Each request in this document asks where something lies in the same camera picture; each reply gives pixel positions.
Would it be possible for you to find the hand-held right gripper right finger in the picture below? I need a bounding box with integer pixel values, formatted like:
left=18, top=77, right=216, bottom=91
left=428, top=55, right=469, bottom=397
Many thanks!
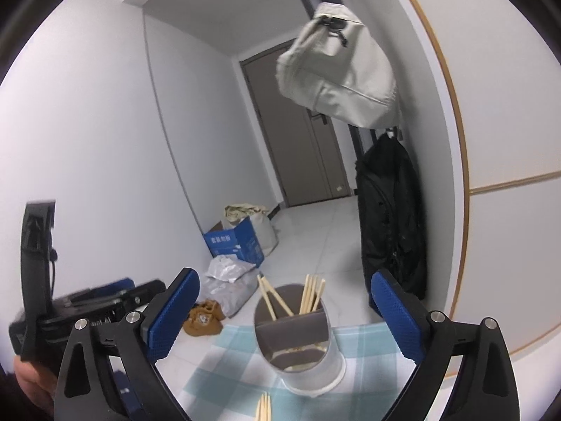
left=370, top=268, right=520, bottom=421

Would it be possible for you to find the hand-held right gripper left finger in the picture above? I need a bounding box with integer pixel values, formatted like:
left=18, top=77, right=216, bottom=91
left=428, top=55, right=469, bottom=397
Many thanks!
left=53, top=267, right=201, bottom=421

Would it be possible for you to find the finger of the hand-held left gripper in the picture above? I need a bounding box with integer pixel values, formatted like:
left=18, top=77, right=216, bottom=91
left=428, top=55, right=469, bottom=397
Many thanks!
left=94, top=277, right=168, bottom=314

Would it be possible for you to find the bunch of wooden chopsticks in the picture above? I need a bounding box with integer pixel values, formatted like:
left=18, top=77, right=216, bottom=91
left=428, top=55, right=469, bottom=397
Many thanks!
left=257, top=274, right=327, bottom=322

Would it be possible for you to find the grey white utensil holder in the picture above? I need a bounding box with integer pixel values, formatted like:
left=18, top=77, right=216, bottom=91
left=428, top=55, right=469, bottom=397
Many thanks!
left=253, top=284, right=346, bottom=397

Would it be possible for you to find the pile of wooden chopsticks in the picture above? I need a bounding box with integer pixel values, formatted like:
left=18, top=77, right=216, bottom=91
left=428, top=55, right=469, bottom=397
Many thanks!
left=255, top=392, right=272, bottom=421

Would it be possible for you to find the person's left hand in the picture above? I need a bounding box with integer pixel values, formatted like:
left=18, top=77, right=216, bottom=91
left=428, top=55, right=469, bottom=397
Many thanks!
left=13, top=354, right=59, bottom=409

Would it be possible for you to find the large grey plastic parcel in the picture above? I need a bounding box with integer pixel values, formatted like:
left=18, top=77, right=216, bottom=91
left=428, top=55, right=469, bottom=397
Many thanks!
left=206, top=272, right=260, bottom=316

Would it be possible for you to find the small grey plastic parcel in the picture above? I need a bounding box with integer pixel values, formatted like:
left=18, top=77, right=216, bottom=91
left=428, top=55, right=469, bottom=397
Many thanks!
left=205, top=254, right=257, bottom=285

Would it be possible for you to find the teal plaid placemat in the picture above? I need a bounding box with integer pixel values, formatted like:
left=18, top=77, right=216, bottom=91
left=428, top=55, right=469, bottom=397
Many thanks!
left=169, top=323, right=421, bottom=421

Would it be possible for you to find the blue cardboard box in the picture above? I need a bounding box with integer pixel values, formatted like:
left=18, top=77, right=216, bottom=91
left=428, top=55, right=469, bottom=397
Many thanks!
left=203, top=216, right=266, bottom=268

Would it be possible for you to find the black backpack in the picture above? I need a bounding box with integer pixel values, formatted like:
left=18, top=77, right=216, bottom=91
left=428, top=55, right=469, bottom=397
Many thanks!
left=355, top=134, right=428, bottom=301

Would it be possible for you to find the beige canvas tote bag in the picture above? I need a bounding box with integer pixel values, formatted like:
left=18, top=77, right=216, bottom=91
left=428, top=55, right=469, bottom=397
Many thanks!
left=221, top=204, right=280, bottom=257

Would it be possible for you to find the grey-brown door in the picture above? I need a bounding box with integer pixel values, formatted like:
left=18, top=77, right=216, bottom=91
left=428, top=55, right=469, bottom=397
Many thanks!
left=239, top=39, right=353, bottom=208

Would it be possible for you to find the white cabinet with gold trim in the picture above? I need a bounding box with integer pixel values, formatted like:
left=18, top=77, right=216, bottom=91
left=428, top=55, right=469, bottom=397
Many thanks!
left=386, top=0, right=561, bottom=360

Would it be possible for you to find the white fabric bag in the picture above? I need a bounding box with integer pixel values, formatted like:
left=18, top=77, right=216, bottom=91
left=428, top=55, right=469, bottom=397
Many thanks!
left=276, top=2, right=401, bottom=128

